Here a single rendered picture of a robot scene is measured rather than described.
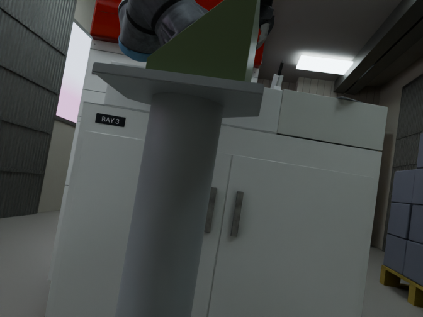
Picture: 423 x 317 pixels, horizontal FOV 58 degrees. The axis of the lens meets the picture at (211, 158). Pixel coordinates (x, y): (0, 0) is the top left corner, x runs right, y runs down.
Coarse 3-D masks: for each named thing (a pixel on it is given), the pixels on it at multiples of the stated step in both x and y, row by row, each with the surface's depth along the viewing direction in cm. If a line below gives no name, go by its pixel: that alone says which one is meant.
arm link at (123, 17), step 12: (120, 12) 99; (120, 24) 99; (120, 36) 100; (132, 36) 95; (144, 36) 93; (156, 36) 94; (120, 48) 102; (132, 48) 98; (144, 48) 97; (156, 48) 99; (144, 60) 102
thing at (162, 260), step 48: (144, 96) 87; (192, 96) 78; (240, 96) 72; (144, 144) 83; (192, 144) 78; (144, 192) 79; (192, 192) 78; (144, 240) 77; (192, 240) 78; (144, 288) 76; (192, 288) 80
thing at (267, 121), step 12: (108, 84) 119; (108, 96) 119; (120, 96) 119; (264, 96) 122; (276, 96) 123; (132, 108) 119; (144, 108) 120; (264, 108) 122; (276, 108) 122; (228, 120) 121; (240, 120) 121; (252, 120) 122; (264, 120) 122; (276, 120) 122; (276, 132) 122
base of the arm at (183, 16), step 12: (180, 0) 82; (192, 0) 84; (156, 12) 83; (168, 12) 82; (180, 12) 81; (192, 12) 81; (204, 12) 84; (156, 24) 84; (168, 24) 82; (180, 24) 80; (168, 36) 83
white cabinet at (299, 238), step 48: (96, 144) 118; (240, 144) 121; (288, 144) 122; (96, 192) 117; (240, 192) 119; (288, 192) 121; (336, 192) 122; (96, 240) 116; (240, 240) 119; (288, 240) 120; (336, 240) 121; (96, 288) 115; (240, 288) 118; (288, 288) 119; (336, 288) 120
